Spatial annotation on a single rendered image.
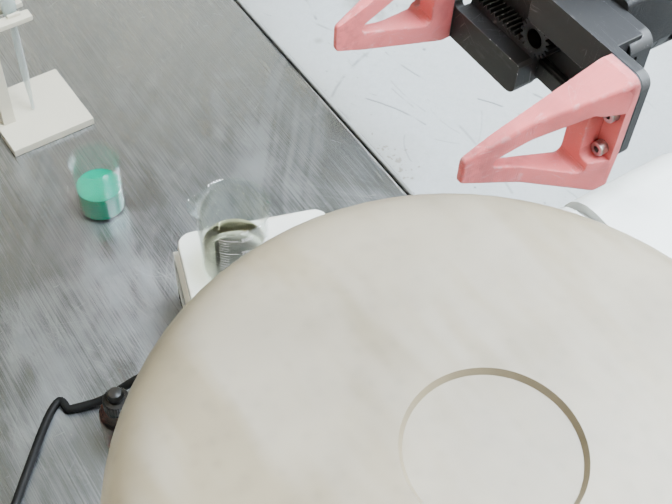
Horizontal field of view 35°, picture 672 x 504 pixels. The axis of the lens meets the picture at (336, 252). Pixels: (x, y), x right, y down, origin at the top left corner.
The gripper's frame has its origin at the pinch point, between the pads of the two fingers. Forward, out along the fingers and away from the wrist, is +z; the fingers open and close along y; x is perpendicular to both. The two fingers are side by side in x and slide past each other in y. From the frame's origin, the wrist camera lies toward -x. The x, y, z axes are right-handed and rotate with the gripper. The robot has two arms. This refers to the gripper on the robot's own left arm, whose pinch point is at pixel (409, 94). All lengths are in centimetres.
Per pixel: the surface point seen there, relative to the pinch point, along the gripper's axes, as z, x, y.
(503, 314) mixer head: 16.0, -21.7, 21.3
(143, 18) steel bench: -10, 40, -55
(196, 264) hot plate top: 3.2, 31.4, -18.3
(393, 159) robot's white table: -21, 40, -26
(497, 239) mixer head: 15.2, -21.6, 20.2
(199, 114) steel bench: -8, 40, -40
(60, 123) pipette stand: 4, 39, -45
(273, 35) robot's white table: -20, 40, -46
